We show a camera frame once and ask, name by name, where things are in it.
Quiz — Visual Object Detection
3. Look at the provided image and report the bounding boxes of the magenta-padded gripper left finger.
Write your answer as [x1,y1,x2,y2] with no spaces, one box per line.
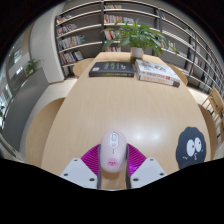
[59,143,103,190]

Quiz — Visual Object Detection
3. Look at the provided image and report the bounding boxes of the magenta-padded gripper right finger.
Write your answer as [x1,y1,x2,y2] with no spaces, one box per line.
[125,143,168,190]

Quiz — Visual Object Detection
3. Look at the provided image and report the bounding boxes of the pale pink computer mouse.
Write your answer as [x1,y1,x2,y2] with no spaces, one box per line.
[99,129,128,174]

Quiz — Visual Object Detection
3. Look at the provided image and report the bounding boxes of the dark cartoon-eyed mouse pad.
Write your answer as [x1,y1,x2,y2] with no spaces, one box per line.
[175,126,207,170]

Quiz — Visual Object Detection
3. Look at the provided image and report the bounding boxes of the tan wooden round-back chair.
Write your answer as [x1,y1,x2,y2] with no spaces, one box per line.
[72,57,95,78]
[198,104,218,160]
[25,97,66,168]
[169,63,189,86]

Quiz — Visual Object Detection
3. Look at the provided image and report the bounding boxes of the book with red-white spine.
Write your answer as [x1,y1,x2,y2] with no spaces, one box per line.
[138,73,181,88]

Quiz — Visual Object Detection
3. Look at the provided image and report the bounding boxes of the light wooden slatted chairs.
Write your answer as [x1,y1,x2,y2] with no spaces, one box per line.
[201,87,224,141]

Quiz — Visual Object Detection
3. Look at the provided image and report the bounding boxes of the white illustrated book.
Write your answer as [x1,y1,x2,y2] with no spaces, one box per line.
[134,59,181,83]

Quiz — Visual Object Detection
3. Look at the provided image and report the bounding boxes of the black hardcover book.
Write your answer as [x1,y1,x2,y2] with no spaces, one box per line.
[88,61,136,78]

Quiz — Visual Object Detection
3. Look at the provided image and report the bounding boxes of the small green background plant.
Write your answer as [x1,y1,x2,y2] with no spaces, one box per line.
[24,58,43,77]

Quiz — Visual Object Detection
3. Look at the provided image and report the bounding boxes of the green potted plant white pot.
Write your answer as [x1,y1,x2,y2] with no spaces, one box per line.
[100,19,178,65]

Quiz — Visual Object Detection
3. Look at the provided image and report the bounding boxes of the grey bookshelf unit with books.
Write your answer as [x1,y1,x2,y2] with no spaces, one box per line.
[54,0,224,101]

